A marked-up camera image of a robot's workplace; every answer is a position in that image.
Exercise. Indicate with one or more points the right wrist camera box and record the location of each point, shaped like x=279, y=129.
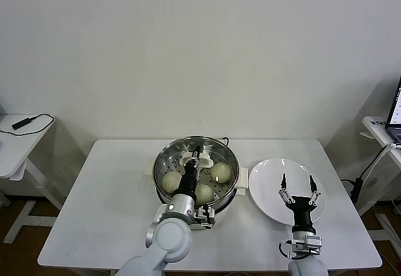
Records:
x=314, y=241

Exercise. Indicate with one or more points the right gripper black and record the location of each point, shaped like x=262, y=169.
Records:
x=302, y=210

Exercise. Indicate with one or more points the stainless steel steamer pot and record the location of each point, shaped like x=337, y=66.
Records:
x=243, y=179

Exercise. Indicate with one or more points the open laptop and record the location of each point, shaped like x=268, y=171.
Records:
x=395, y=113

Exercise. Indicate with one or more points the white steamed baozi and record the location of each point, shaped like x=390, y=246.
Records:
x=170, y=182
x=221, y=173
x=205, y=194

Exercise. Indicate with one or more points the white side table with adapter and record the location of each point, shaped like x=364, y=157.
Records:
x=15, y=154

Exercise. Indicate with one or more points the white side table with laptop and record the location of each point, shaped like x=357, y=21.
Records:
x=374, y=132

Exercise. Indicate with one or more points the printed label sticker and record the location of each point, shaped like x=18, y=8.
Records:
x=378, y=123

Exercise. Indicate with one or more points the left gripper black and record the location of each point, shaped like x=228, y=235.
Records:
x=187, y=182

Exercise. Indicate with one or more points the round glass pot lid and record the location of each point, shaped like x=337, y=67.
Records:
x=206, y=163

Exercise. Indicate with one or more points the white round plate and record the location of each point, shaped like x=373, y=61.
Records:
x=266, y=179

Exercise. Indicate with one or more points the stainless steel steamer basket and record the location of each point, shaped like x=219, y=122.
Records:
x=237, y=171

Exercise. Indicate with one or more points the black power adapter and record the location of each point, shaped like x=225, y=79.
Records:
x=22, y=123

